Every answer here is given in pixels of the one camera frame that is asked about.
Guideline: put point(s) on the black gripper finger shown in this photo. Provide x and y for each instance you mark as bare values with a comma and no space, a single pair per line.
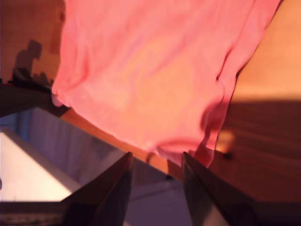
113,188
200,188

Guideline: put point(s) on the pink underwear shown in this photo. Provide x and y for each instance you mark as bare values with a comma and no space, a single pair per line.
152,70

